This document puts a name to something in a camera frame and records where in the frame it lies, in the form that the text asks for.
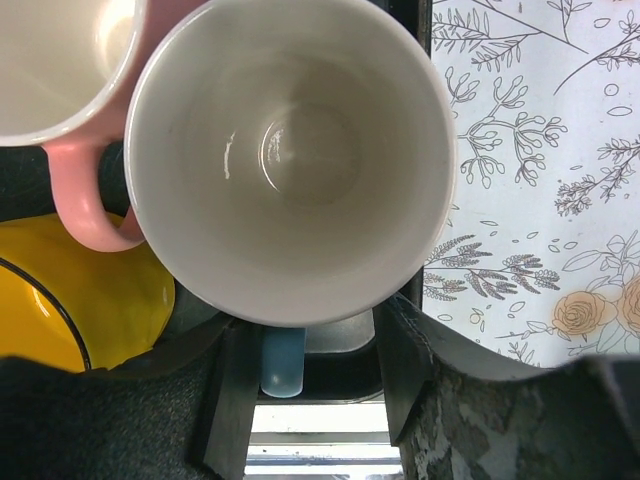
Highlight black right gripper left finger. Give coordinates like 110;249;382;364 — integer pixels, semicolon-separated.
202;321;261;478

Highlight light blue mug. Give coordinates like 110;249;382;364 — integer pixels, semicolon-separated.
124;1;456;398

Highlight pink mug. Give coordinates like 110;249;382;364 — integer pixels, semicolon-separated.
0;0;151;253

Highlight yellow enamel mug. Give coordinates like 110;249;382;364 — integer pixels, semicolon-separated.
1;214;175;372

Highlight black serving tray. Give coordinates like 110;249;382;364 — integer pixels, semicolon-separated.
0;0;434;401

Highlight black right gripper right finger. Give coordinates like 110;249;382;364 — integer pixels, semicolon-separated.
372;292;566;480

